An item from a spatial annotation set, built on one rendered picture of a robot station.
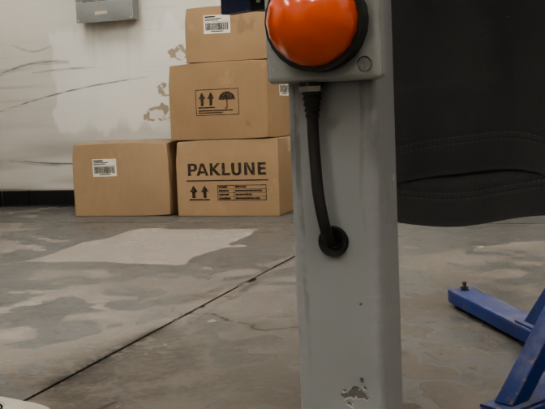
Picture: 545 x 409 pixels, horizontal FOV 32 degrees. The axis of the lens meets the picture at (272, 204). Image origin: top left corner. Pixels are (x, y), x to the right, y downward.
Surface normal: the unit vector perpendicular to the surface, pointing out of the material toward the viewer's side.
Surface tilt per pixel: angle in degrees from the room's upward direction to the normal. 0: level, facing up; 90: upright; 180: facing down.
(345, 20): 99
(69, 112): 90
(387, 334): 90
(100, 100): 90
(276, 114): 90
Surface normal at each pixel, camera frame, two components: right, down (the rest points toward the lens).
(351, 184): -0.33, 0.11
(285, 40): -0.64, 0.56
